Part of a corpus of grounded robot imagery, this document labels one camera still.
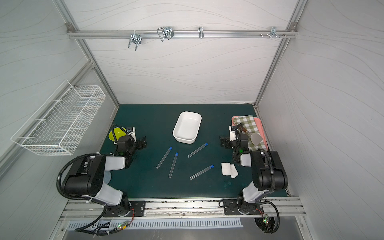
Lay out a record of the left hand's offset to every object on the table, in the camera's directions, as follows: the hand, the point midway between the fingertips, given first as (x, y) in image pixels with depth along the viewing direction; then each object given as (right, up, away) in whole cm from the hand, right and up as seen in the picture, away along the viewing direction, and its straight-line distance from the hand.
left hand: (138, 137), depth 94 cm
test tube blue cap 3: (+44, -5, +3) cm, 44 cm away
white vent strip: (-7, -31, -36) cm, 48 cm away
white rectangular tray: (+30, +4, +11) cm, 32 cm away
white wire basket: (-27, +9, -27) cm, 39 cm away
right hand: (+58, +2, +1) cm, 58 cm away
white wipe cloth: (+56, -18, -8) cm, 60 cm away
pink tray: (+84, +7, +13) cm, 85 cm away
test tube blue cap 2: (+23, -16, -6) cm, 29 cm away
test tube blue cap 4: (+46, -17, -7) cm, 50 cm away
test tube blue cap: (+17, -12, -4) cm, 21 cm away
